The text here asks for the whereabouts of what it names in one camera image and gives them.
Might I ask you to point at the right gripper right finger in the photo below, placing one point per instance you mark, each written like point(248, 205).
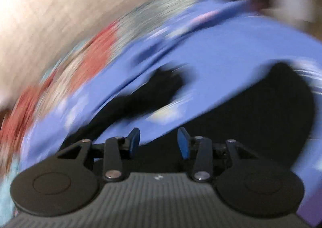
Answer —
point(208, 159)

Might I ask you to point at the blue printed bedsheet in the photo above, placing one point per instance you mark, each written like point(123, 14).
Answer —
point(224, 48)

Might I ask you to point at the beige floral curtain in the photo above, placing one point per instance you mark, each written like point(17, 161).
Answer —
point(36, 33)

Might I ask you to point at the black pants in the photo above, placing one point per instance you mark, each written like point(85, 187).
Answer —
point(272, 117)

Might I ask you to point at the grey patterned blanket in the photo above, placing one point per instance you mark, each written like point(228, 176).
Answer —
point(140, 21)

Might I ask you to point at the red patterned blanket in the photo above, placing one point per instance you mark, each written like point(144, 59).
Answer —
point(36, 101)

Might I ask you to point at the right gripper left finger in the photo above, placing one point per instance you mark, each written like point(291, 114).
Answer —
point(83, 161)

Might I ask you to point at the teal patterned cloth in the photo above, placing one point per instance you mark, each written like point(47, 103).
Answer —
point(7, 205)

